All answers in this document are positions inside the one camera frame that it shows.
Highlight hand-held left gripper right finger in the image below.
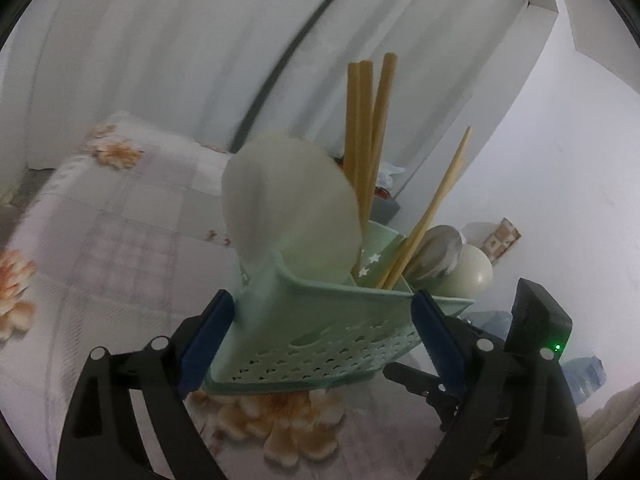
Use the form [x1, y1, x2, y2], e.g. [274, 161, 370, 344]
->
[410, 290, 587, 480]

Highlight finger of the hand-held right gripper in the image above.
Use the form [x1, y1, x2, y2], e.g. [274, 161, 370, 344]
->
[383, 361, 467, 432]

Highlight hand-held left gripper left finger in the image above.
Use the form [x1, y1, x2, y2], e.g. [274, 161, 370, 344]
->
[56, 289, 235, 480]

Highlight white rice paddle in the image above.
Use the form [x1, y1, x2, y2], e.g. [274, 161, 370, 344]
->
[221, 131, 364, 282]
[439, 244, 494, 299]

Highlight metal spoon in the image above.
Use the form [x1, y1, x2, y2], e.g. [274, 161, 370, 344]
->
[404, 225, 465, 282]

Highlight green star-cutout utensil holder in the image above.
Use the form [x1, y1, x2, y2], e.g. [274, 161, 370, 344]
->
[202, 220, 477, 397]

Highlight clear blue plastic bottle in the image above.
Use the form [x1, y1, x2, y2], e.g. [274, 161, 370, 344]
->
[560, 355, 607, 405]

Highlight patterned paper box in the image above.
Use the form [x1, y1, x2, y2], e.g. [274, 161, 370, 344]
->
[479, 217, 522, 264]

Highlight white cloth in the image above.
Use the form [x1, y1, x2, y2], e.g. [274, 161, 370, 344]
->
[579, 394, 632, 453]

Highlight grey box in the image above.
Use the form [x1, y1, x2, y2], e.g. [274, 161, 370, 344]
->
[369, 194, 402, 227]

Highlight white curtain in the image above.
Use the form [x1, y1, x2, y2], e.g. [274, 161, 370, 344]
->
[0, 0, 528, 196]

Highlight dark curtain pole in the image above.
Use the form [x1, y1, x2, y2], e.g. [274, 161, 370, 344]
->
[234, 0, 377, 152]

